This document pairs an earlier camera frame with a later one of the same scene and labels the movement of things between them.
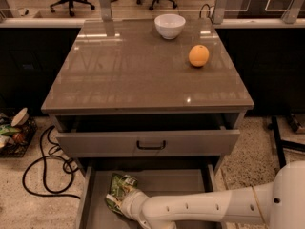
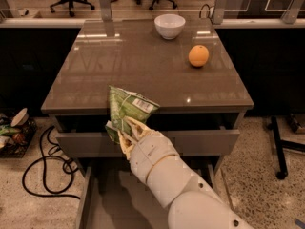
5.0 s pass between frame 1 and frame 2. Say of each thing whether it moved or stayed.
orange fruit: stayed
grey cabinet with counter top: stayed
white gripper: moved
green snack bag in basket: stayed
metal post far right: stayed
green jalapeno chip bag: moved
